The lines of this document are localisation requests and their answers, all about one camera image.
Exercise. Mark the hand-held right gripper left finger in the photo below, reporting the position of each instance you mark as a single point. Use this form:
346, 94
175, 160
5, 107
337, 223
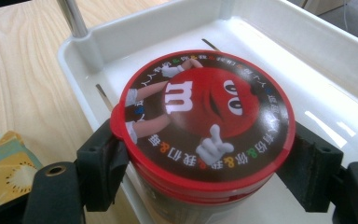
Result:
101, 168

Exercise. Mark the white two-tier cart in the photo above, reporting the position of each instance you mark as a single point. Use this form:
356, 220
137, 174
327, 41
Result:
292, 56

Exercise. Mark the fruit print cloth bag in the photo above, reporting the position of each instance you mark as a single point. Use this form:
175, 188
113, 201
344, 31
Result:
6, 171

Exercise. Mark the red lid candy jar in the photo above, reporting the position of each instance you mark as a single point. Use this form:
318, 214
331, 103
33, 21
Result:
205, 124

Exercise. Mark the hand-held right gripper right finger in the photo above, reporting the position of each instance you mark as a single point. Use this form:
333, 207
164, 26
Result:
313, 174

